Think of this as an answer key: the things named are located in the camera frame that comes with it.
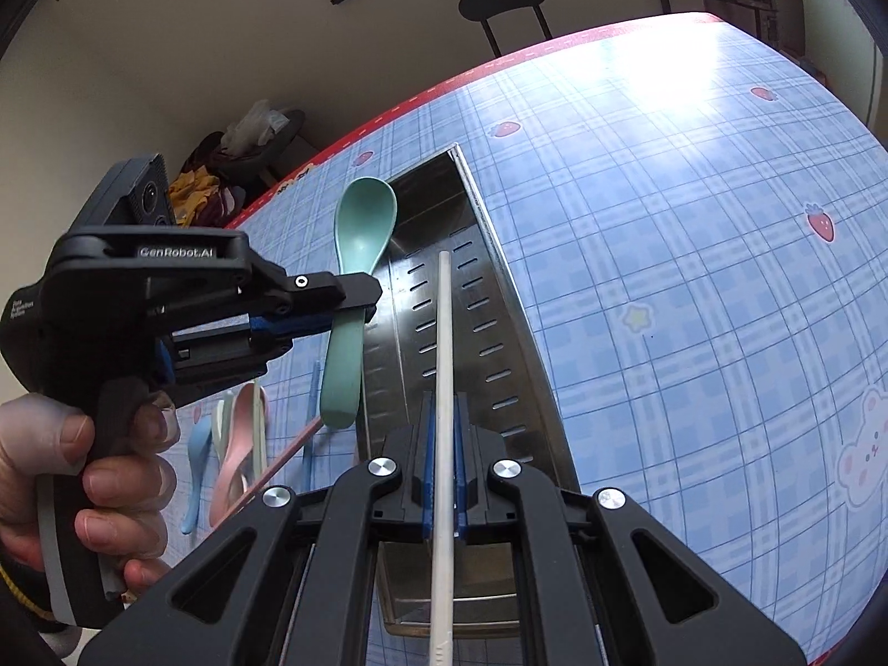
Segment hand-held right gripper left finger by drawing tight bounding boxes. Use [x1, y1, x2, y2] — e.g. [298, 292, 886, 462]
[78, 392, 438, 666]

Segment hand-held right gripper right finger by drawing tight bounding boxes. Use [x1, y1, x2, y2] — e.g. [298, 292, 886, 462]
[454, 392, 809, 666]

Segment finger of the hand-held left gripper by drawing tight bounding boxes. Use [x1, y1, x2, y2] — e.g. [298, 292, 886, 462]
[243, 255, 382, 325]
[250, 311, 337, 362]

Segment green spoon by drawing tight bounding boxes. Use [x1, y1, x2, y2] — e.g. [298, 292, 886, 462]
[318, 176, 400, 430]

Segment metal utensil tray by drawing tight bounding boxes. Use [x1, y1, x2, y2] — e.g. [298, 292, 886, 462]
[354, 142, 582, 639]

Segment white chopstick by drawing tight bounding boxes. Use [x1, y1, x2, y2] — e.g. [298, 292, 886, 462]
[426, 251, 463, 666]

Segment pink chopstick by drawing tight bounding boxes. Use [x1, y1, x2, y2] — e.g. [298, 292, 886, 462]
[232, 420, 329, 501]

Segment blue spoon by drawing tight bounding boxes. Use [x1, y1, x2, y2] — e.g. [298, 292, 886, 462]
[181, 422, 214, 535]

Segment person's left forearm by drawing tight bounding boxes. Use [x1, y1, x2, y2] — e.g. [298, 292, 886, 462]
[0, 548, 57, 639]

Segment person's left hand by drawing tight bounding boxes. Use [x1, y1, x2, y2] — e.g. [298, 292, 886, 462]
[0, 392, 179, 598]

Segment pink spoon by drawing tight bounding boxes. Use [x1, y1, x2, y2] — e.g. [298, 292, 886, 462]
[208, 383, 270, 528]

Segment white spoon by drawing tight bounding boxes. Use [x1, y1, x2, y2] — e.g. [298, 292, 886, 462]
[211, 392, 237, 480]

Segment yellow snack bags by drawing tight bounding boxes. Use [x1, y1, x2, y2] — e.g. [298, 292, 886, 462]
[168, 165, 224, 227]

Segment dark low stool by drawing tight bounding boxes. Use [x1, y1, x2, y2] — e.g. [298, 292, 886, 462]
[208, 109, 327, 190]

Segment white plastic bag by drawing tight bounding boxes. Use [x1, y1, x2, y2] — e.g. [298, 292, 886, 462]
[220, 100, 290, 154]

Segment blue plaid tablecloth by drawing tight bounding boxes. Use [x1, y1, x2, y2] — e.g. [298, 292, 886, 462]
[222, 12, 888, 666]

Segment black round stool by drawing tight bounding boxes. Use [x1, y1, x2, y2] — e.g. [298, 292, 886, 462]
[459, 0, 553, 57]

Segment black rice cooker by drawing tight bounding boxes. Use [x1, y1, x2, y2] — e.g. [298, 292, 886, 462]
[699, 0, 779, 43]

